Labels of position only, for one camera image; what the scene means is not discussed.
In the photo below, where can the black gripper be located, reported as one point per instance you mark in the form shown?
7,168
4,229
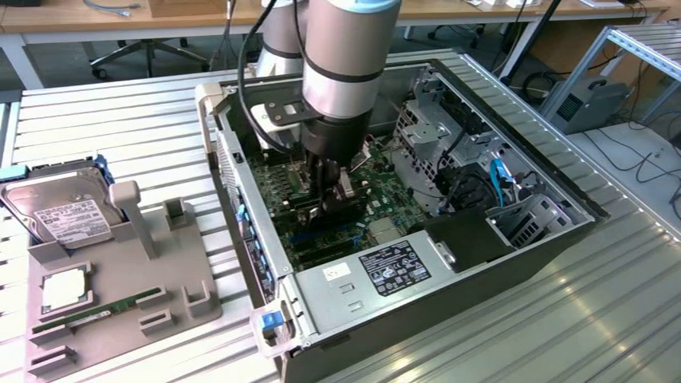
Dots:
337,139

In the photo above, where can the graphics card with metal bracket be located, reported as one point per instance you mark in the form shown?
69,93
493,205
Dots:
340,217

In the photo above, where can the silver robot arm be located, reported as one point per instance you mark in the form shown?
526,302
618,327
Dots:
345,48

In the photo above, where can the green motherboard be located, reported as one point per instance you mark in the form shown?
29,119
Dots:
388,187

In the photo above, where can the perforated silver drive cage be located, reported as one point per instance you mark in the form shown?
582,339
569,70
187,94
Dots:
425,131

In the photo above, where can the silver finned heatsink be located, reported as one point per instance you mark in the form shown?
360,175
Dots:
384,232

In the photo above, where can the blue expansion slot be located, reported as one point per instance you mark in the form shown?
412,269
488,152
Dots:
303,238

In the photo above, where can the black expansion slot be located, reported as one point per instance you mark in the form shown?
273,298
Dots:
327,258
332,245

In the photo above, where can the blue card retention latch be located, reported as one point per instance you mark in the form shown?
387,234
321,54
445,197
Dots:
243,219

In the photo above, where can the black plastic shroud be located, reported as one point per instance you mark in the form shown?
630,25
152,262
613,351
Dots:
468,239

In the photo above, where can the office chair black base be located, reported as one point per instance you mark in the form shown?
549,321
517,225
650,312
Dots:
457,30

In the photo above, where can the silver power supply unit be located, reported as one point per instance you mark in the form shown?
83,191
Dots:
340,295

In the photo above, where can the slotted silver disk bay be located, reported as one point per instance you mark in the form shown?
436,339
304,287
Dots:
532,223

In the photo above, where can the black slanted pole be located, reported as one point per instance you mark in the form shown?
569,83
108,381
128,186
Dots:
537,28

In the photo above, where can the blue case latch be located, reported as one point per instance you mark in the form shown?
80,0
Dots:
269,321

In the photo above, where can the open black PC case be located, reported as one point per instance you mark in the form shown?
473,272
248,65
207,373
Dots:
532,259

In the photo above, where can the grey parts rack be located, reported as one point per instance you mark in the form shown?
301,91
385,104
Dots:
139,279

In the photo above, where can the hard disk with blue carrier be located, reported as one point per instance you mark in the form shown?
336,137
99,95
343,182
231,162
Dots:
59,207

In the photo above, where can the silver CPU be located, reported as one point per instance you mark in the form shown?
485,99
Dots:
65,292

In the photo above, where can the green RAM stick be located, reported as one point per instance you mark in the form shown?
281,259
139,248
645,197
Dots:
91,314

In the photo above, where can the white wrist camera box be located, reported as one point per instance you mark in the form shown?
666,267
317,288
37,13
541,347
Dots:
276,119

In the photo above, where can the aluminium frame table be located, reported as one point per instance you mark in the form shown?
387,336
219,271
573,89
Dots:
654,44

